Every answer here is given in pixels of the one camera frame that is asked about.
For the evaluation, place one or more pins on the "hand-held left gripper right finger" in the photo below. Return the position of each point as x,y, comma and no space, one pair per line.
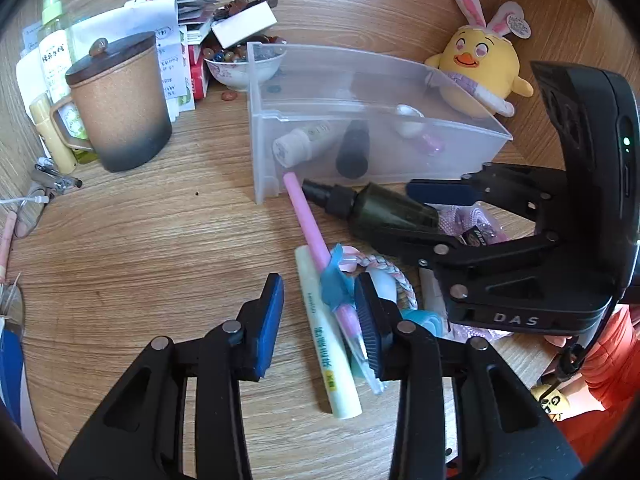
369,330

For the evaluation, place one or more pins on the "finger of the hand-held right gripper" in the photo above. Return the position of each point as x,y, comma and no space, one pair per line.
450,252
440,192

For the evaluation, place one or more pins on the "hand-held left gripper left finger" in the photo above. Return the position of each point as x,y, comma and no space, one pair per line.
267,330

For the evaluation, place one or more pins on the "small black box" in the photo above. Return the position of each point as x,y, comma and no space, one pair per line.
476,237

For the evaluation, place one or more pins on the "light blue tube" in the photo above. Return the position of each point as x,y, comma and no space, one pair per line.
385,285

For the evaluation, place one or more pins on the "pale yellow marker tube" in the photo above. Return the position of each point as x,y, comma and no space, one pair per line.
325,355

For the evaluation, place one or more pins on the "dark green bottle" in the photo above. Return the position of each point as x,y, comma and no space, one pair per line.
390,207

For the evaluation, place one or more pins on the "blue tape roll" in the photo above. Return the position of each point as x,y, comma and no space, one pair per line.
425,321

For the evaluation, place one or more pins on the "blue tape strip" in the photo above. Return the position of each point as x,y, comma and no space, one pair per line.
332,285

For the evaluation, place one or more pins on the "clear plastic bin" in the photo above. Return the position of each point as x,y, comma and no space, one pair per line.
310,85

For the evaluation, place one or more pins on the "person's right forearm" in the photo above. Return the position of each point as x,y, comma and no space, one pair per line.
610,370

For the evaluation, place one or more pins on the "small white container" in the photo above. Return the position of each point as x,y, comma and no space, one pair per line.
407,122

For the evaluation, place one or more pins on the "black small bottle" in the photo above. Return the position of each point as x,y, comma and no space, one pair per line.
352,152

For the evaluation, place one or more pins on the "yellow chick plush toy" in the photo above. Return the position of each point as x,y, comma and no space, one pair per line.
480,60

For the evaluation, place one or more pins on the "white labelled small bottle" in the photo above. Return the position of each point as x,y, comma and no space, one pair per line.
300,142

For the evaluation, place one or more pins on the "yellow skull charm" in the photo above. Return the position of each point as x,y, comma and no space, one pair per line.
550,402

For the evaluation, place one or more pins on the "white bowl of beads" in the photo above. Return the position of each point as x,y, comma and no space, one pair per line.
240,75

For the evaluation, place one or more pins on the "loose brown bead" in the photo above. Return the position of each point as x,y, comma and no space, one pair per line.
229,96

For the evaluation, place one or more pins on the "eyeglasses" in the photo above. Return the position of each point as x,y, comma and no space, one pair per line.
44,210

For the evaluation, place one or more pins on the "white rectangular box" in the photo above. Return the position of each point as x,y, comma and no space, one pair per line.
245,25

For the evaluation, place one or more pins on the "clear round jar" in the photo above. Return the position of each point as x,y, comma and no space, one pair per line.
10,302

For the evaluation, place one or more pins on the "red box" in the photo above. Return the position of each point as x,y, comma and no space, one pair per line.
199,77

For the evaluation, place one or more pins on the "metal nail clipper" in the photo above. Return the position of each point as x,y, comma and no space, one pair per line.
52,180

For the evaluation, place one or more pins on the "brown lidded ceramic mug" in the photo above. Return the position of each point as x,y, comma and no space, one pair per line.
120,110

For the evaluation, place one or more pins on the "pale pink pen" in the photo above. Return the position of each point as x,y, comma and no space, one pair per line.
7,245

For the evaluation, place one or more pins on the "brown hair clip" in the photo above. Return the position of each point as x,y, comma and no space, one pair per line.
235,6

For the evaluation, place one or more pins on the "pale yellow container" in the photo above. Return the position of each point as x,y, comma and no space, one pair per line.
47,135

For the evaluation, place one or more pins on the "stack of paper leaflets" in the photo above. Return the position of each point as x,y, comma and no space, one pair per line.
165,25

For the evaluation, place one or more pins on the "green spray bottle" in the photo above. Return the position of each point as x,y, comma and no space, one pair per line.
52,50

